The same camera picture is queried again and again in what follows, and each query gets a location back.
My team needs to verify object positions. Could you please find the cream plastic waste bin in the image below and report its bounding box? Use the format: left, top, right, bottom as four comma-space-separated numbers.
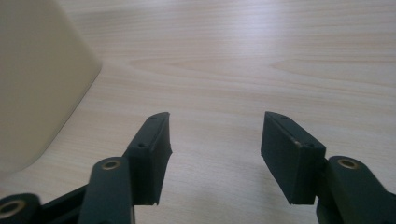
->
0, 0, 103, 175

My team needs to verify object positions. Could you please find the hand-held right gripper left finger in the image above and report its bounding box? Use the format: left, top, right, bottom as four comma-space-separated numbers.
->
126, 112, 173, 206

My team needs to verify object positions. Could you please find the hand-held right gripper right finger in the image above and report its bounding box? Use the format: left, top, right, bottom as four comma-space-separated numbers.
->
261, 111, 327, 205

